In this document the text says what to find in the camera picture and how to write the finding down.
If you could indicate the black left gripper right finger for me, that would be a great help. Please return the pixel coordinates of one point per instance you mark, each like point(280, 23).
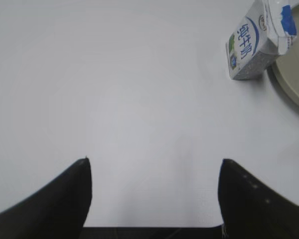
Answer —
point(252, 210)

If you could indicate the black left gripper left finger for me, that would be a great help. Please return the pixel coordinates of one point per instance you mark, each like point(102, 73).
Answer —
point(56, 211)

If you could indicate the white blue milk carton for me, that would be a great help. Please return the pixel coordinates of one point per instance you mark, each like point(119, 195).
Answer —
point(266, 32)

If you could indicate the grey-green ceramic plate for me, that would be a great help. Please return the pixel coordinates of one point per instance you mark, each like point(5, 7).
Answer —
point(286, 68)

